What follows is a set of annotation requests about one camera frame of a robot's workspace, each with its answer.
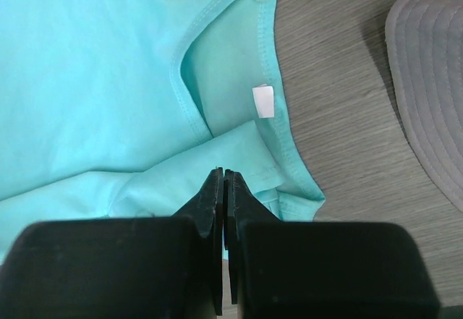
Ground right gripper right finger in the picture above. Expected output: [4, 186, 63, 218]
[224, 171, 441, 318]

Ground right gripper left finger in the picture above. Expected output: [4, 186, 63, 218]
[1, 169, 223, 318]

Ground teal t shirt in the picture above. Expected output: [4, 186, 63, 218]
[1, 0, 325, 255]

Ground grey bucket hat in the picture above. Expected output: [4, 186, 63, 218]
[385, 0, 462, 209]

